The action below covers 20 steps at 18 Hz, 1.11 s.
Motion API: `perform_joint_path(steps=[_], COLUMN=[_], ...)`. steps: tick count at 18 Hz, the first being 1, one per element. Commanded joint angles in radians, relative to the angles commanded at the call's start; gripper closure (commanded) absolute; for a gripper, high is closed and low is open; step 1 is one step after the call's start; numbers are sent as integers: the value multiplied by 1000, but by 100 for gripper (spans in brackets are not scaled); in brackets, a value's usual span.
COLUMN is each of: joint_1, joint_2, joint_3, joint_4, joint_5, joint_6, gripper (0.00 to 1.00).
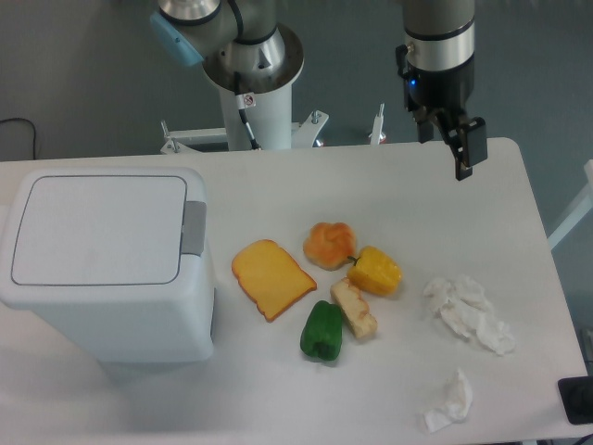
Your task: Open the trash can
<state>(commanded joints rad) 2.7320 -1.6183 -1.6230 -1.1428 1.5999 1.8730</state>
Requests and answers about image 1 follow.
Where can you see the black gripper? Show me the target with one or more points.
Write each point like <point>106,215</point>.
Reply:
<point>445,92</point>

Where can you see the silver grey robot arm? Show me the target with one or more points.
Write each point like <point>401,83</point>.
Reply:
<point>253,60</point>

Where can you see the grey trash can push button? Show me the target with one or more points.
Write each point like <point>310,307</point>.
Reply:
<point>194,228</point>

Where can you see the white lidded trash can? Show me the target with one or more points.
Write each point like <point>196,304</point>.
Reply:
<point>96,253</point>

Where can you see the yellow bell pepper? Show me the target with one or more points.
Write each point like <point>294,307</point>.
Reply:
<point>373,271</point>

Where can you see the round bread roll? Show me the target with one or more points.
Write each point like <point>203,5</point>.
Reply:
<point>329,245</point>

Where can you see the large crumpled white tissue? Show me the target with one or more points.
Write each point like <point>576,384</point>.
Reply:
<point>461,303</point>

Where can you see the pale bread chunk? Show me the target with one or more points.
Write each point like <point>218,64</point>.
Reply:
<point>355,308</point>

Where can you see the orange toast slice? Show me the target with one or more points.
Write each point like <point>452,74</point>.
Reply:
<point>271,277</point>

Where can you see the green bell pepper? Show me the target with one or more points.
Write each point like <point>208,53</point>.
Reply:
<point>321,337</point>

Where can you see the small crumpled white tissue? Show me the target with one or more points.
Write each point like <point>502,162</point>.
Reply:
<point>454,408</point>

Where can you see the black device at table edge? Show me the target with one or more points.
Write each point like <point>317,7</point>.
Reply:
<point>576,397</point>

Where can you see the white frame at right edge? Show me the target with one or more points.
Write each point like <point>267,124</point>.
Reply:
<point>573,214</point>

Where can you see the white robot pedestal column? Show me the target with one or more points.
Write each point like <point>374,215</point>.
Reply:
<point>270,113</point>

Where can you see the white pedestal base frame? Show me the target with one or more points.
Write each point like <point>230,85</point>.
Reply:
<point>242,138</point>

